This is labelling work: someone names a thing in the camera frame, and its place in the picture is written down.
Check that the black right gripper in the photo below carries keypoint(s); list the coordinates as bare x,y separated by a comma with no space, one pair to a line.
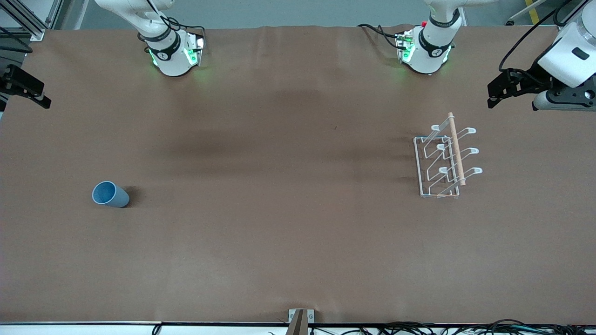
14,79

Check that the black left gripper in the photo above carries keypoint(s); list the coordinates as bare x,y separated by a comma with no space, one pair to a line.
533,77

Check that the blue plastic cup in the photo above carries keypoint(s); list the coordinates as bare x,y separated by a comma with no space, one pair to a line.
114,196

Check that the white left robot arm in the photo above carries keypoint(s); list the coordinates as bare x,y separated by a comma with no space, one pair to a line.
428,56

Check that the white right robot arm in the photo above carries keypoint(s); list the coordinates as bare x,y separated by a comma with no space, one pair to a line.
170,60

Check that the white metal tube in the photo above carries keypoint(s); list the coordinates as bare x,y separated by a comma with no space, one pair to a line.
524,13

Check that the brown table cover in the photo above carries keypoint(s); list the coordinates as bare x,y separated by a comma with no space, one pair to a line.
298,186

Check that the aluminium frame profile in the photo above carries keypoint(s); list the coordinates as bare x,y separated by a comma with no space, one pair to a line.
37,33

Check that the white table edge rail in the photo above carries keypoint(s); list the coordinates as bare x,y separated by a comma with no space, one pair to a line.
70,329

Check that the grey metal bracket plate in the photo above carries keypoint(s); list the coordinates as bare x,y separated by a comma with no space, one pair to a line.
292,314

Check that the brown camera pole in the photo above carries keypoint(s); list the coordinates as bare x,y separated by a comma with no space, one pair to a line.
298,326

